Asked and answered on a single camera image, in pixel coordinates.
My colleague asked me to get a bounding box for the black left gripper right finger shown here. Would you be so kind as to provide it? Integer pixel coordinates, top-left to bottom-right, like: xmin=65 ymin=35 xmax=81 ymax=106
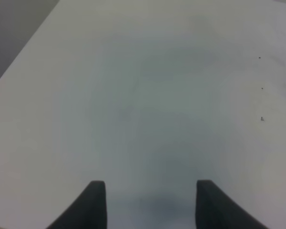
xmin=195 ymin=180 xmax=266 ymax=229

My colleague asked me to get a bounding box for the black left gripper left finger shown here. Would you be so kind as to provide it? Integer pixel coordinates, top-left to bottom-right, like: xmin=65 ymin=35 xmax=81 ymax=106
xmin=48 ymin=181 xmax=107 ymax=229

